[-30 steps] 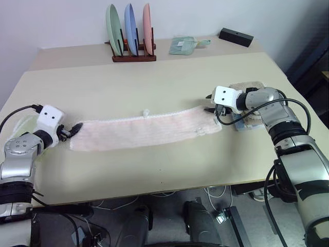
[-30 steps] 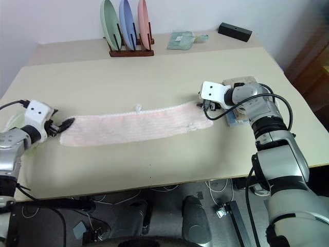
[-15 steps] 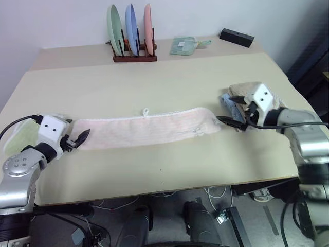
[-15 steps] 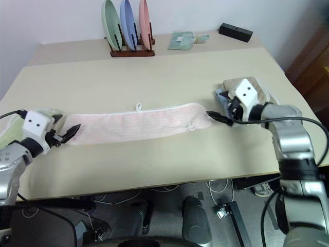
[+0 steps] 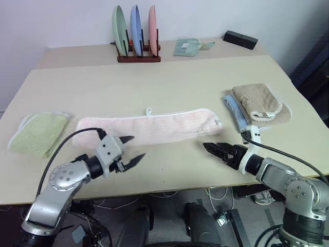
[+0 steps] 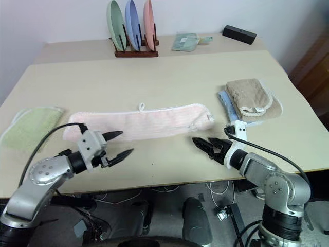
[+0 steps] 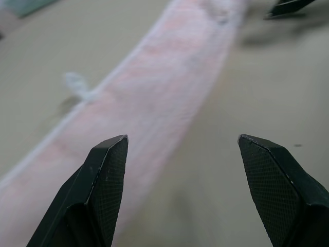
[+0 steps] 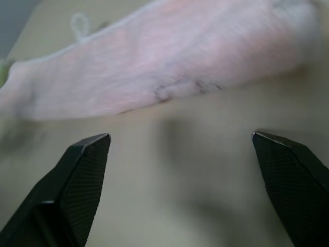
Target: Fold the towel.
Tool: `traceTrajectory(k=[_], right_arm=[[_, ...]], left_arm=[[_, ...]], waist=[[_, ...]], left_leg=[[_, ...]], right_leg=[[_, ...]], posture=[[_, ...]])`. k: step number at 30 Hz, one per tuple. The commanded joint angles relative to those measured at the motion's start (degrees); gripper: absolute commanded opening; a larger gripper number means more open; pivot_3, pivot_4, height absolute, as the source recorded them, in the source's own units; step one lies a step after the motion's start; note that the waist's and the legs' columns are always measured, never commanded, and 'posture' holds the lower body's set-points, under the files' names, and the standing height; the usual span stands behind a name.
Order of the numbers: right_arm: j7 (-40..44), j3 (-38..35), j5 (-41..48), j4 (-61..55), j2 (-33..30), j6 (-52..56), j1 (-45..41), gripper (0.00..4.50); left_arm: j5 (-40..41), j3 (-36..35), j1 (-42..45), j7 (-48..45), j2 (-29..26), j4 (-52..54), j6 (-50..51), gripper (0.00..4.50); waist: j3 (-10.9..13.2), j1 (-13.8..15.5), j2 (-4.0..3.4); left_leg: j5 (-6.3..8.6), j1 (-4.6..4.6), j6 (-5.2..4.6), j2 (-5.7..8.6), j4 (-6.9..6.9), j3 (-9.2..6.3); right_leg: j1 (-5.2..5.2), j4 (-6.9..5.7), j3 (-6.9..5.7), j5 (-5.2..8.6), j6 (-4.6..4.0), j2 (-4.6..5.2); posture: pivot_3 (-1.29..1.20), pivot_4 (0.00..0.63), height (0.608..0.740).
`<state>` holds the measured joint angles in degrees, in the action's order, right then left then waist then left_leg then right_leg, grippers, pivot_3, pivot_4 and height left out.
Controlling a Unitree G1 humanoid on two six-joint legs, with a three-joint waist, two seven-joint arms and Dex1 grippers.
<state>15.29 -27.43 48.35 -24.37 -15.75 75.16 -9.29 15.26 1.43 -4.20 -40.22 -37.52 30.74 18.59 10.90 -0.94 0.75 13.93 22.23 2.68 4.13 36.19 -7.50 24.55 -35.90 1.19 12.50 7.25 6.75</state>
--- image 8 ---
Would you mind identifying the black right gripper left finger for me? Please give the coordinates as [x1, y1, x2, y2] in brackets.
[0, 133, 112, 247]

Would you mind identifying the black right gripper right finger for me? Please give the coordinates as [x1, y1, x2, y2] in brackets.
[251, 131, 329, 247]

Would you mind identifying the pale pink towel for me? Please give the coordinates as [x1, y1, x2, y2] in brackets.
[0, 0, 324, 121]

